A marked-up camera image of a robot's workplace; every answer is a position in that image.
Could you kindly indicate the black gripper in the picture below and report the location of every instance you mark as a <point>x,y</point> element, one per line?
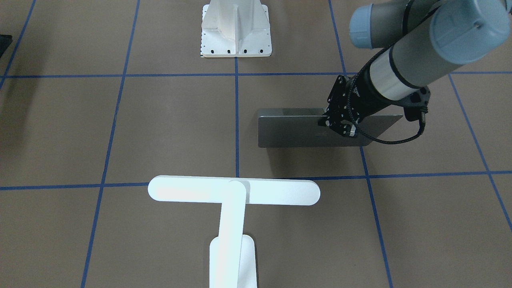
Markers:
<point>360,92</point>

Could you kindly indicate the grey laptop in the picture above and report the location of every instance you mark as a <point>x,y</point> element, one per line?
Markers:
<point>299,128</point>

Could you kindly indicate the black mouse pad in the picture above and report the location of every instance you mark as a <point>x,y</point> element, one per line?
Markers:
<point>5,41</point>

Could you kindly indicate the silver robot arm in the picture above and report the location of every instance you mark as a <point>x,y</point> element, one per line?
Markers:
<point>419,41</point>

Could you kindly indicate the white desk lamp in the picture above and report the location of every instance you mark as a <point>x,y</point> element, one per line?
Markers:
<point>233,253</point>

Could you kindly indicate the white pedestal column base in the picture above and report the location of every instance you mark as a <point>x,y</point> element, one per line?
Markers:
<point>235,28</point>

